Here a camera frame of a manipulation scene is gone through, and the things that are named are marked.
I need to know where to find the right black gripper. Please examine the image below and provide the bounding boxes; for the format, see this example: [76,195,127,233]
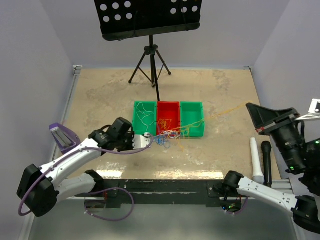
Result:
[245,100,307,170]

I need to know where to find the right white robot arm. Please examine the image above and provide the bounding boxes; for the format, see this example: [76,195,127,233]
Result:
[222,99,320,234]

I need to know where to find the black cylinder tool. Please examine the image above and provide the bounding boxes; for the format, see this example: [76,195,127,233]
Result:
[261,141,272,188]

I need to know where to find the purple holder block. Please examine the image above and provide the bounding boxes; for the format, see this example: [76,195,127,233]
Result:
[49,123,81,155]

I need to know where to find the orange cable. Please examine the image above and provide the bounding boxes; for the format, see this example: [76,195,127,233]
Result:
[158,117,174,131]

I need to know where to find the white cable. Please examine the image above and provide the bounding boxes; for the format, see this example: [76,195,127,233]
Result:
[134,101,155,133]

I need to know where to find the green bin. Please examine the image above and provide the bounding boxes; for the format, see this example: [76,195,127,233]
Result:
[132,101,157,136]
[180,101,205,138]

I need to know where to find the red bin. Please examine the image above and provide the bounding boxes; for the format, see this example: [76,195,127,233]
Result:
[156,101,181,135]

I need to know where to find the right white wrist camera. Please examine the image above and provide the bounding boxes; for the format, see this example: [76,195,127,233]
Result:
[296,98,320,121]

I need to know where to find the black music stand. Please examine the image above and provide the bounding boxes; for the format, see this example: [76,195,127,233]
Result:
[94,0,202,89]

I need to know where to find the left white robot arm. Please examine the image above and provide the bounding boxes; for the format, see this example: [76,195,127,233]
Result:
[17,117,135,217]

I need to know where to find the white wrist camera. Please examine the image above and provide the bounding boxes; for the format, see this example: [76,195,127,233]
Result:
[132,132,154,150]
[296,98,320,121]

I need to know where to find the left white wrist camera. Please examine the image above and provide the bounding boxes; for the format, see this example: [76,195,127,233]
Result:
[132,132,154,150]

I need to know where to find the white cylinder tool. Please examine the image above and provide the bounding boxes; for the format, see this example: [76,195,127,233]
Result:
[250,137,264,184]

